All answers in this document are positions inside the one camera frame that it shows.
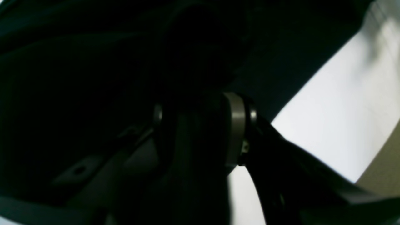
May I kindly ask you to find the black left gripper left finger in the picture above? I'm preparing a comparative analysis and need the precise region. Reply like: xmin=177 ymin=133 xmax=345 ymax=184
xmin=1 ymin=104 xmax=164 ymax=225

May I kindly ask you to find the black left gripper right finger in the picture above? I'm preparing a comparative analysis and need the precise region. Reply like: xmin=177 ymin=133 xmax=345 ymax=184
xmin=224 ymin=92 xmax=399 ymax=225

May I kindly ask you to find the black T-shirt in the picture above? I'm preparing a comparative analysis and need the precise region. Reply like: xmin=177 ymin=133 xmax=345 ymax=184
xmin=0 ymin=0 xmax=374 ymax=225

